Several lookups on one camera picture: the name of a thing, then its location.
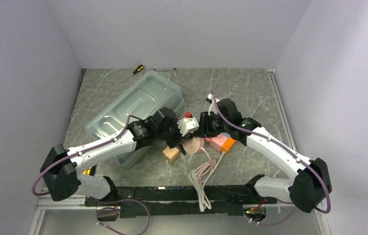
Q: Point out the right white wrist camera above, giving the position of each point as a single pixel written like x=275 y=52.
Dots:
x=209 y=98

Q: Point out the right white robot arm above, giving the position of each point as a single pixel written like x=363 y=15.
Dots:
x=308 y=181

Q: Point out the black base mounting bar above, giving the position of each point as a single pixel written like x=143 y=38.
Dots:
x=231 y=200

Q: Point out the beige cube socket adapter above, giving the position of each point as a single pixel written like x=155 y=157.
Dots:
x=171 y=154

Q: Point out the small orange black screwdriver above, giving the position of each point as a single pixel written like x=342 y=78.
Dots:
x=137 y=70

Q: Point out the round pink power socket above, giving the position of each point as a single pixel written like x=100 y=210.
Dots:
x=194 y=145

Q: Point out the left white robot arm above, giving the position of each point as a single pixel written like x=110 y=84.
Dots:
x=63 y=169

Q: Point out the pink square socket adapter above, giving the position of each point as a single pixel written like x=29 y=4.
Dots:
x=217 y=142

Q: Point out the yellow black screwdriver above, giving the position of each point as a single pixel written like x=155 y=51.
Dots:
x=90 y=171

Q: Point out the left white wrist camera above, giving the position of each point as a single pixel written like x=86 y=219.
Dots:
x=187 y=124

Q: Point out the clear plastic storage box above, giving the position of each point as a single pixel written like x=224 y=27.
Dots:
x=148 y=94

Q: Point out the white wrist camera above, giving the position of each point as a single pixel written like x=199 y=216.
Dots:
x=187 y=124
x=209 y=98

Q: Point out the aluminium frame rail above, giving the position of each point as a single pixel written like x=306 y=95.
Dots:
x=45 y=203

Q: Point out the blue small adapter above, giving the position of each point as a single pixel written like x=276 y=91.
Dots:
x=225 y=134

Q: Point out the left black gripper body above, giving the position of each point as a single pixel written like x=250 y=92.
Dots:
x=172 y=135

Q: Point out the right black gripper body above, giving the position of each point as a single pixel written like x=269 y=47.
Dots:
x=212 y=124

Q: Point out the orange power strip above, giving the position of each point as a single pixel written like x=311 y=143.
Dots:
x=227 y=145

